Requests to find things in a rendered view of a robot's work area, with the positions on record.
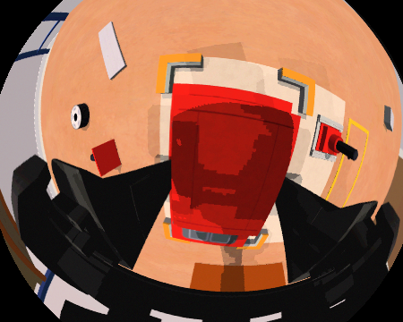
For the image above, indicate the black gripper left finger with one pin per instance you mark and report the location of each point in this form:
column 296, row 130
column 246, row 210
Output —
column 124, row 206

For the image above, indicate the yellow rectangular outline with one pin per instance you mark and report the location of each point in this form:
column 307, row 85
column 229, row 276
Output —
column 336, row 176

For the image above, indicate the white flat bar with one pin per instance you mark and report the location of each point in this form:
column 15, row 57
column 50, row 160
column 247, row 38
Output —
column 110, row 49

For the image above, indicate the black toy tyre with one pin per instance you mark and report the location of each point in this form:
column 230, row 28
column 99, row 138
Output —
column 80, row 116

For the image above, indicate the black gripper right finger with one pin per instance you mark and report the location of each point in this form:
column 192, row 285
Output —
column 312, row 227

